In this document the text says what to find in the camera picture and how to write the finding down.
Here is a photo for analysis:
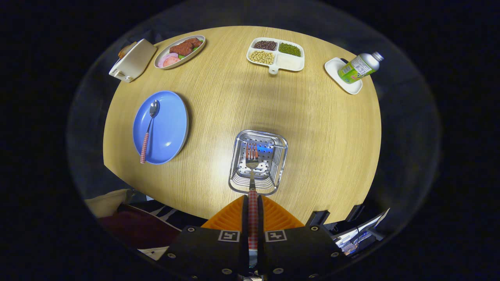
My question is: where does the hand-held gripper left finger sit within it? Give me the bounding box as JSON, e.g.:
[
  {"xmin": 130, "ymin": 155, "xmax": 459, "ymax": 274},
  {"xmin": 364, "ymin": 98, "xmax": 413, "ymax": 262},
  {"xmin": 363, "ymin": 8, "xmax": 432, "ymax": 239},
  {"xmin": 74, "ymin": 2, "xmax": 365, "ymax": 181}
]
[{"xmin": 158, "ymin": 195, "xmax": 250, "ymax": 280}]

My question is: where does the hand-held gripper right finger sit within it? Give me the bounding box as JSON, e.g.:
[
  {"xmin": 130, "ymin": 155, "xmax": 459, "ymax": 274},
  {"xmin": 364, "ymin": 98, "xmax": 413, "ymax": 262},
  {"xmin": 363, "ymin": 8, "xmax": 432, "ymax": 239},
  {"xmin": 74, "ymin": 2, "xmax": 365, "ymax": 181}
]
[{"xmin": 258, "ymin": 195, "xmax": 350, "ymax": 281}]

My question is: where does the red checked handle fork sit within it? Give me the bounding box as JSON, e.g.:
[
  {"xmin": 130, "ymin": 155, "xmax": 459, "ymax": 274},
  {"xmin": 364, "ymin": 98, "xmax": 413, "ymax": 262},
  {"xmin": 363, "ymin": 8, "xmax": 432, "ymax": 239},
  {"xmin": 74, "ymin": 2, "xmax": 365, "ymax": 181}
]
[{"xmin": 245, "ymin": 142, "xmax": 260, "ymax": 251}]

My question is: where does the red checked handle spoon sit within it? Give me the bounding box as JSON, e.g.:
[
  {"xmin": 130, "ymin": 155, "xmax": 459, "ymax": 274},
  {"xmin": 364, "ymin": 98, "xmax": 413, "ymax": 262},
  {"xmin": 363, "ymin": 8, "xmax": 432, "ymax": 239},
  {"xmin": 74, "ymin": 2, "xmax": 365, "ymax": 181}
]
[{"xmin": 140, "ymin": 100, "xmax": 160, "ymax": 164}]

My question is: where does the dark red cloth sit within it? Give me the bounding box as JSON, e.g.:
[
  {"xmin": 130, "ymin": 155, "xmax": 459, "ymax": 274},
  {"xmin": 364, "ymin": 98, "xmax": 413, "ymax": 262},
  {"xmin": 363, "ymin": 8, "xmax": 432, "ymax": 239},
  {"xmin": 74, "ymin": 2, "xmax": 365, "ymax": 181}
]
[{"xmin": 100, "ymin": 210, "xmax": 181, "ymax": 249}]

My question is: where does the beige cushion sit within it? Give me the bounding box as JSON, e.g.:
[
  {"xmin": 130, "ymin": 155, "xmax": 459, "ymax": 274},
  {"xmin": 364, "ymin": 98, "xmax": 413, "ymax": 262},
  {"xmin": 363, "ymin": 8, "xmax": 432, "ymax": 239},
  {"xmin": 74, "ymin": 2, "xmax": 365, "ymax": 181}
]
[{"xmin": 84, "ymin": 189, "xmax": 134, "ymax": 218}]

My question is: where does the blue round plate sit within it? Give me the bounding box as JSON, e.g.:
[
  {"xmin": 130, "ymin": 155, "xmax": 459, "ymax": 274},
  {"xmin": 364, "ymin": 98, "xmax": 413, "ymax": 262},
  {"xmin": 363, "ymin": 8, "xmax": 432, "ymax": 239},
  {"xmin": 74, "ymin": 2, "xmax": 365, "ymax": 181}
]
[{"xmin": 132, "ymin": 91, "xmax": 189, "ymax": 165}]

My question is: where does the small white dish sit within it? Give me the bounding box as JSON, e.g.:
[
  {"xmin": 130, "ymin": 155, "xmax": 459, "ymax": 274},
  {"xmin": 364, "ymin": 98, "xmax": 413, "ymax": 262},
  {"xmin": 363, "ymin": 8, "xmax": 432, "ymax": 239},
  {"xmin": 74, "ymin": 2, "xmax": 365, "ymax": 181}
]
[{"xmin": 324, "ymin": 57, "xmax": 363, "ymax": 95}]

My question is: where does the white divided tray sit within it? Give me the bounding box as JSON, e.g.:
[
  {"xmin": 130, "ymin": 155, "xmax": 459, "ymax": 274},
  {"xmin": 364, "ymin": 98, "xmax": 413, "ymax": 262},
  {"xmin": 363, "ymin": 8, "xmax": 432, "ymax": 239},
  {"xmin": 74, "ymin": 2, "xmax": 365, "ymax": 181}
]
[{"xmin": 246, "ymin": 37, "xmax": 305, "ymax": 75}]

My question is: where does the green label drink bottle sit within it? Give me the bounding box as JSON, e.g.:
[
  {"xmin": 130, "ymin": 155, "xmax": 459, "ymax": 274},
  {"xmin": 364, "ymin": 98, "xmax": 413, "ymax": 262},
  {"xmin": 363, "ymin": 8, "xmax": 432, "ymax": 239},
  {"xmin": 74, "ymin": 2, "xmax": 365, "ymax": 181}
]
[{"xmin": 338, "ymin": 52, "xmax": 384, "ymax": 84}]

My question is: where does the pile of yellow soybeans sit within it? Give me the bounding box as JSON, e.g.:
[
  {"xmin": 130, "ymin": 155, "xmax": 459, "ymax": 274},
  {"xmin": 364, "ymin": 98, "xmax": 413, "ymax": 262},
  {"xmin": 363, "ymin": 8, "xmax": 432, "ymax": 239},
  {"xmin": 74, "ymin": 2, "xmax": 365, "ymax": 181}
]
[{"xmin": 249, "ymin": 50, "xmax": 275, "ymax": 65}]

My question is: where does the oval white food plate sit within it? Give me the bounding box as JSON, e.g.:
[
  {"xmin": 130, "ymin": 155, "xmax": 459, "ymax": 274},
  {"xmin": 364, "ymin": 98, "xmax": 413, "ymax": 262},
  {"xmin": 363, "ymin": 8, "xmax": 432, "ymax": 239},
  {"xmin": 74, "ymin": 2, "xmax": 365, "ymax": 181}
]
[{"xmin": 154, "ymin": 35, "xmax": 206, "ymax": 70}]

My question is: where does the pile of green beans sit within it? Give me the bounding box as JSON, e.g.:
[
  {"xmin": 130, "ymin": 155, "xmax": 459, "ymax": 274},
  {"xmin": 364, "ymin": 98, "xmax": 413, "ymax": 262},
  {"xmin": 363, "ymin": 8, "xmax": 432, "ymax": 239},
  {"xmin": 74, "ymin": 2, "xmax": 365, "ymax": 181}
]
[{"xmin": 279, "ymin": 43, "xmax": 302, "ymax": 57}]

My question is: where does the cream white toaster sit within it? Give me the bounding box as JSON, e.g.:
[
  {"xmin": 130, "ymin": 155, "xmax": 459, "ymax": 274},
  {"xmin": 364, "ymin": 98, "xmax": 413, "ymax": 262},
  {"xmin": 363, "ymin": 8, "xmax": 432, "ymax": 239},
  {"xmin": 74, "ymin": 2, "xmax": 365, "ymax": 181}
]
[{"xmin": 109, "ymin": 38, "xmax": 157, "ymax": 83}]

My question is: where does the brown meat steak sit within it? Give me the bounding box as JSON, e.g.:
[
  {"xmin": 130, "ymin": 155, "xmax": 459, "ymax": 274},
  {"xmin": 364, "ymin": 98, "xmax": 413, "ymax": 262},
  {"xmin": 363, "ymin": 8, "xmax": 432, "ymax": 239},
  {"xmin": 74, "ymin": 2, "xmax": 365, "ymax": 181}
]
[{"xmin": 169, "ymin": 37, "xmax": 203, "ymax": 56}]

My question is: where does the black bracket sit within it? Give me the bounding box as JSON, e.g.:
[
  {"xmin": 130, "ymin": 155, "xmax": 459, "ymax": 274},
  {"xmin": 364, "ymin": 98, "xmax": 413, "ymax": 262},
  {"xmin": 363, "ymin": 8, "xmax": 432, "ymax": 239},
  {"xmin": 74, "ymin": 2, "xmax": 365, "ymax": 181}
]
[
  {"xmin": 306, "ymin": 210, "xmax": 330, "ymax": 227},
  {"xmin": 346, "ymin": 204, "xmax": 364, "ymax": 223}
]

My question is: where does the metal wire cutlery basket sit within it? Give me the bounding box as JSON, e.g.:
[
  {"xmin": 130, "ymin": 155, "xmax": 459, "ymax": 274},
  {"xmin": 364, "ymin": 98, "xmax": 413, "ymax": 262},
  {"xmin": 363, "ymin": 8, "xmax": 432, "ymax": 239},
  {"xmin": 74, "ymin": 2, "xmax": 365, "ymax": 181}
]
[{"xmin": 228, "ymin": 130, "xmax": 289, "ymax": 196}]

